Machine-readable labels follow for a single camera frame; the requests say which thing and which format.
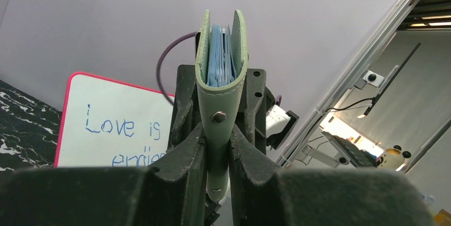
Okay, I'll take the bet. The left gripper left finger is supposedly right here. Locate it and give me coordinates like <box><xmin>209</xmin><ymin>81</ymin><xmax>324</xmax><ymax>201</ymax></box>
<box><xmin>1</xmin><ymin>124</ymin><xmax>206</xmax><ymax>225</ymax></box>

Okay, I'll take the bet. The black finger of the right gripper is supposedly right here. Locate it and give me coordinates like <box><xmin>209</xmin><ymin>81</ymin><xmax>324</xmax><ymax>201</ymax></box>
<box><xmin>168</xmin><ymin>64</ymin><xmax>195</xmax><ymax>150</ymax></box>
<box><xmin>235</xmin><ymin>69</ymin><xmax>266</xmax><ymax>145</ymax></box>

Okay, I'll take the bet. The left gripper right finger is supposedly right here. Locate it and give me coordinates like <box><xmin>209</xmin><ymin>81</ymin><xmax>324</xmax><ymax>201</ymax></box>
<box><xmin>229</xmin><ymin>127</ymin><xmax>434</xmax><ymax>225</ymax></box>

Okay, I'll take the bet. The panda toy figure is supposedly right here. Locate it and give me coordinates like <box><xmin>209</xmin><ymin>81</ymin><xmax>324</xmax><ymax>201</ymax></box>
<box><xmin>376</xmin><ymin>145</ymin><xmax>412</xmax><ymax>171</ymax></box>

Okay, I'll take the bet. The pink framed whiteboard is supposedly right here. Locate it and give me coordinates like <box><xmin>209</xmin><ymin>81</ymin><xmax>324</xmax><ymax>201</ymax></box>
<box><xmin>54</xmin><ymin>72</ymin><xmax>172</xmax><ymax>168</ymax></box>

